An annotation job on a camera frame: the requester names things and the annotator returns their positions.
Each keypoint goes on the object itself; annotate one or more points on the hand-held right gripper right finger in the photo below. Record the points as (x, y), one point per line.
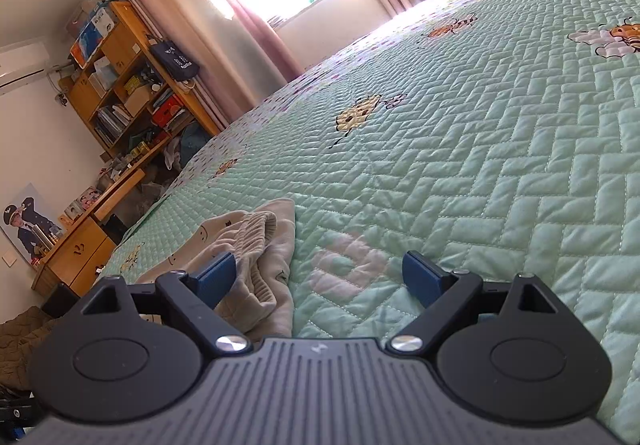
(422, 281)

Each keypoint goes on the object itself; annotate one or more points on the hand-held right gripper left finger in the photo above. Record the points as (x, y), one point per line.
(218, 277)

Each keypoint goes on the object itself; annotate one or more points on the beige printed pants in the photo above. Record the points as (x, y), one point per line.
(265, 265)

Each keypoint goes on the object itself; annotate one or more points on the blue cloth heap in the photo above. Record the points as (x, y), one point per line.
(192, 140)

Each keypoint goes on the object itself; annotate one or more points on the wooden desk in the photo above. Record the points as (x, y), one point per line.
(75, 255)

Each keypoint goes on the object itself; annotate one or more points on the green quilted bee bedspread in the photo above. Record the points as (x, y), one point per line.
(475, 135)

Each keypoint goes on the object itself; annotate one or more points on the brown quilted blanket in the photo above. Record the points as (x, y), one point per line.
(20, 340)

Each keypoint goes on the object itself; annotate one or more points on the dark blue hanging bag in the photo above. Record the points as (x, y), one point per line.
(175, 61)

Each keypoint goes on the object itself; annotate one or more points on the wooden bookshelf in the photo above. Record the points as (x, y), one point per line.
(125, 40)

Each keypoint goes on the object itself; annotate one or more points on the white air conditioner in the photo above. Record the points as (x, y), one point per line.
(22, 65)

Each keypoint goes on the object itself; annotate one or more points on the wall poster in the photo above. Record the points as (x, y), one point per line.
(27, 222)

